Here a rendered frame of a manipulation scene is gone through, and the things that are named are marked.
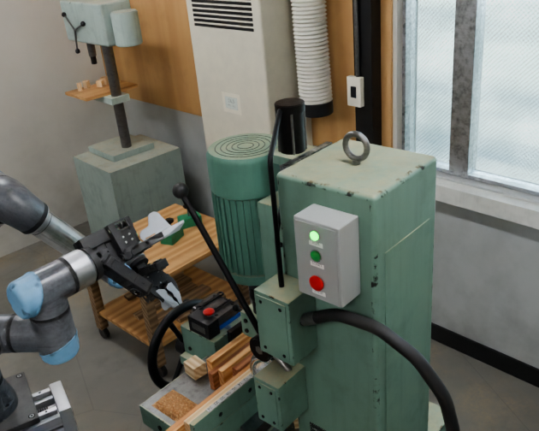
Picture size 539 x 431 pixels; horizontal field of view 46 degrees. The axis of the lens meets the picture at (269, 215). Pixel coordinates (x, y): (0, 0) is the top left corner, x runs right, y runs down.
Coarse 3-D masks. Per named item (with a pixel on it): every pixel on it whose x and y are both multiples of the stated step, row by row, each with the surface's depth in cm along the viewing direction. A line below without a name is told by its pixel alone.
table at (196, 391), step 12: (204, 360) 169; (168, 384) 162; (180, 384) 161; (192, 384) 161; (204, 384) 160; (156, 396) 158; (192, 396) 157; (204, 396) 156; (144, 408) 154; (240, 408) 152; (252, 408) 156; (144, 420) 157; (156, 420) 152; (168, 420) 150; (228, 420) 150; (240, 420) 153
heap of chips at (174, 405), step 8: (176, 392) 157; (160, 400) 155; (168, 400) 154; (176, 400) 153; (184, 400) 153; (160, 408) 153; (168, 408) 152; (176, 408) 151; (184, 408) 151; (192, 408) 152; (176, 416) 150
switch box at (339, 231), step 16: (320, 208) 113; (304, 224) 110; (320, 224) 108; (336, 224) 107; (352, 224) 108; (304, 240) 112; (320, 240) 109; (336, 240) 107; (352, 240) 109; (304, 256) 113; (336, 256) 108; (352, 256) 111; (304, 272) 115; (320, 272) 112; (336, 272) 109; (352, 272) 112; (304, 288) 117; (336, 288) 111; (352, 288) 113; (336, 304) 113
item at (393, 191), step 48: (336, 144) 130; (288, 192) 119; (336, 192) 111; (384, 192) 108; (432, 192) 122; (288, 240) 124; (384, 240) 112; (432, 240) 127; (384, 288) 116; (336, 336) 125; (336, 384) 131; (384, 384) 126
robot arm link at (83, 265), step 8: (64, 256) 121; (72, 256) 120; (80, 256) 121; (88, 256) 122; (72, 264) 119; (80, 264) 120; (88, 264) 120; (80, 272) 119; (88, 272) 120; (96, 272) 122; (80, 280) 119; (88, 280) 121; (80, 288) 120
